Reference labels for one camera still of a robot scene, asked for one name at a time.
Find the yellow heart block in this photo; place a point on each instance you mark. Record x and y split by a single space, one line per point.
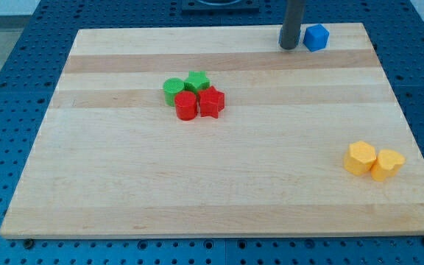
387 164

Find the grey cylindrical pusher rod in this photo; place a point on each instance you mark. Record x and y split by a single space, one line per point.
292 23

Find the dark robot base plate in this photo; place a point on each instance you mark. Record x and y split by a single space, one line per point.
218 6

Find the green star block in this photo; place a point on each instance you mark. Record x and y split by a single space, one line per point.
196 81

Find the yellow hexagon block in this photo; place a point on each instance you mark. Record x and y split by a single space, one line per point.
359 158

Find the blue triangle block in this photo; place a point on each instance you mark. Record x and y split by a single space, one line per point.
280 36

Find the green cylinder block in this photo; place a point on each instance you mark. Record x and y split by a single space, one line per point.
171 87

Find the blue cube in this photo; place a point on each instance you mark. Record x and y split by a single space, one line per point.
316 37

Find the red star block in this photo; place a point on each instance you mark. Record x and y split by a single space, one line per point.
211 102

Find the red cylinder block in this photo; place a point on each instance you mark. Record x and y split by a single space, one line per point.
186 105

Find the wooden board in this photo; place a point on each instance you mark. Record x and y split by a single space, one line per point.
112 160

